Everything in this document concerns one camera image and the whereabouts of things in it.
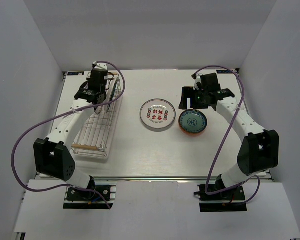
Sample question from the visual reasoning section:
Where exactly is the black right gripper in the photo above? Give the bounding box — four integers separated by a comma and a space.
179, 87, 209, 110

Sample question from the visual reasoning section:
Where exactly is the blue patterned plate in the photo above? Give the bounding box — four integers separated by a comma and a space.
178, 109, 208, 129

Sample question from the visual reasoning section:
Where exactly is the white plate red lettering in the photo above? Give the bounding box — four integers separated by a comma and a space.
139, 98, 176, 132

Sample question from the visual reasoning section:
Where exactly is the orange plate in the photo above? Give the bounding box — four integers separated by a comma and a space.
178, 121, 208, 137

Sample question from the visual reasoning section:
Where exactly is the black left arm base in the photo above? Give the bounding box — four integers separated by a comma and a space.
63, 181, 117, 210

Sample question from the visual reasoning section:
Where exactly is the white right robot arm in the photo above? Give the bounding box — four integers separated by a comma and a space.
179, 73, 279, 200

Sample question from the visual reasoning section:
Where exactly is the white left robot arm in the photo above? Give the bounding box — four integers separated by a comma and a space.
33, 69, 108, 200

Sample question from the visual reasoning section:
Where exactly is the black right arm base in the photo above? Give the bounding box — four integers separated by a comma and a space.
193, 184, 247, 213

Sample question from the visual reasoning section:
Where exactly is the green rimmed white plate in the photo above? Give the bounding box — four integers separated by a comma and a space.
106, 78, 120, 113

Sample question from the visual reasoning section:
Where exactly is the clear plastic drip tray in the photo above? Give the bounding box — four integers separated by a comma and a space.
71, 98, 124, 161

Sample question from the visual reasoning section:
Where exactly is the wire dish rack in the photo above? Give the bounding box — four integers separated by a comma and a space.
71, 71, 123, 152

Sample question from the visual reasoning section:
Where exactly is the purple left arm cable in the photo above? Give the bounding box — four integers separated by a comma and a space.
11, 60, 127, 193

